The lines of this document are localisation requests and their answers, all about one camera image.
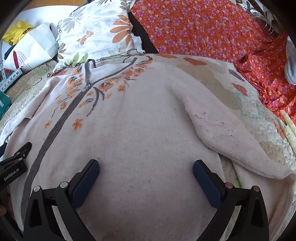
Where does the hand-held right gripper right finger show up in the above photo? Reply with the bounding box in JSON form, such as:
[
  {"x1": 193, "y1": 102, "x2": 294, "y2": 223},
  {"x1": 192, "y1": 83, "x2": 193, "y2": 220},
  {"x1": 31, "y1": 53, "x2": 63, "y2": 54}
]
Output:
[{"x1": 193, "y1": 159, "x2": 270, "y2": 241}]

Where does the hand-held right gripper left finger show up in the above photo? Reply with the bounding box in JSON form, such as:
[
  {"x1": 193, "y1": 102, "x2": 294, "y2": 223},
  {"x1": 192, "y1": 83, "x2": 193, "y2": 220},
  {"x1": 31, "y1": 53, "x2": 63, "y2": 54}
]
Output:
[{"x1": 23, "y1": 159, "x2": 100, "y2": 241}]

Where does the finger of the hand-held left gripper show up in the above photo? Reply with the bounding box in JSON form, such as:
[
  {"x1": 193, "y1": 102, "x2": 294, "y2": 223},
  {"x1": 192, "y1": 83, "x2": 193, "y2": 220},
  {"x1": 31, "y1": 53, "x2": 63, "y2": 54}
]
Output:
[{"x1": 0, "y1": 141, "x2": 32, "y2": 166}]

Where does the white fleece cloth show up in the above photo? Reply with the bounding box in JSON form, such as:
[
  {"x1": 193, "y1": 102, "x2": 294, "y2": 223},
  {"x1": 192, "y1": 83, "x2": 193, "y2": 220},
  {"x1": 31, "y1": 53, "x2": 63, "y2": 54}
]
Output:
[{"x1": 0, "y1": 54, "x2": 292, "y2": 241}]

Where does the green box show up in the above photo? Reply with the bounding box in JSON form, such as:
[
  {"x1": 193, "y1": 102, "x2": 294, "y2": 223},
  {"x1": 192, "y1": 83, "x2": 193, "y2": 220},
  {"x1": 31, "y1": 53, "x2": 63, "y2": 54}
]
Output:
[{"x1": 0, "y1": 89, "x2": 12, "y2": 120}]

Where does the colourful printed box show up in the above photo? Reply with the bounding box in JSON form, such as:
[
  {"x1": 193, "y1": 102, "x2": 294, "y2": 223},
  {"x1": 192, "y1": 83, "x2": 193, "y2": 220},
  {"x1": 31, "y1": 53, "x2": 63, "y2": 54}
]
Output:
[{"x1": 0, "y1": 68, "x2": 22, "y2": 92}]

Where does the white heart-print quilted blanket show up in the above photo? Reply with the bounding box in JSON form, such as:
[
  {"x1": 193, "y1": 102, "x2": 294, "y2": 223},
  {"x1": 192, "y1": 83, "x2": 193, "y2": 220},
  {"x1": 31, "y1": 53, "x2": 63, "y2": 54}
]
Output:
[{"x1": 0, "y1": 54, "x2": 296, "y2": 241}]

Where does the pale ribbed stick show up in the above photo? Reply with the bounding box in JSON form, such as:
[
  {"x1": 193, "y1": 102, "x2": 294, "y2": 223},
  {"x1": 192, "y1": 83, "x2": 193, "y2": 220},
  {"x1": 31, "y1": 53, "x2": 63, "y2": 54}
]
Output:
[{"x1": 279, "y1": 110, "x2": 296, "y2": 151}]

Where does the white paper bag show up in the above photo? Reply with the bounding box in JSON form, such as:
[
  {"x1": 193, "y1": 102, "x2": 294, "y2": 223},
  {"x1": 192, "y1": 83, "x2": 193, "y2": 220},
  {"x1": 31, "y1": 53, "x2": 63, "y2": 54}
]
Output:
[{"x1": 2, "y1": 22, "x2": 59, "y2": 71}]

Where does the yellow plastic bag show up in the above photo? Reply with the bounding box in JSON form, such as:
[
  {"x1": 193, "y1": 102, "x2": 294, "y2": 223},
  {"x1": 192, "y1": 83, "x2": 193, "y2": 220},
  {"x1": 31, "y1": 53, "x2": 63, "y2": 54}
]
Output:
[{"x1": 2, "y1": 20, "x2": 35, "y2": 45}]

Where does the white floral leaf pillow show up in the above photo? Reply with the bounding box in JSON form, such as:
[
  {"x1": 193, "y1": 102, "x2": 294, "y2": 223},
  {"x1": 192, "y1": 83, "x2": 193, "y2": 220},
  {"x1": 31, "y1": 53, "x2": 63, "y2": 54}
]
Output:
[{"x1": 55, "y1": 0, "x2": 145, "y2": 70}]

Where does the grey-blue cloth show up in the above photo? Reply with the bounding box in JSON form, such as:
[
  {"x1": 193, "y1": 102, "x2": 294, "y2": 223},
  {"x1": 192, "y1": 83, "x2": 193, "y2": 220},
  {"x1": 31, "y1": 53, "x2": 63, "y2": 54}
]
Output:
[{"x1": 284, "y1": 38, "x2": 296, "y2": 85}]

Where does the orange floral cloth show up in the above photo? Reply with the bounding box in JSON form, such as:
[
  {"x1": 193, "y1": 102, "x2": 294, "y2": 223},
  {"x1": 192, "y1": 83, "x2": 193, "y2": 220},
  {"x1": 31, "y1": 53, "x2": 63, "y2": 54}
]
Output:
[{"x1": 131, "y1": 0, "x2": 296, "y2": 121}]

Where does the silver metal rack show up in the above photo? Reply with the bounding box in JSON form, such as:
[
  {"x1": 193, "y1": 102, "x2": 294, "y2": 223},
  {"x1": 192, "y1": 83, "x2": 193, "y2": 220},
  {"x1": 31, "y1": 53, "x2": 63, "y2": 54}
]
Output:
[{"x1": 238, "y1": 0, "x2": 289, "y2": 41}]

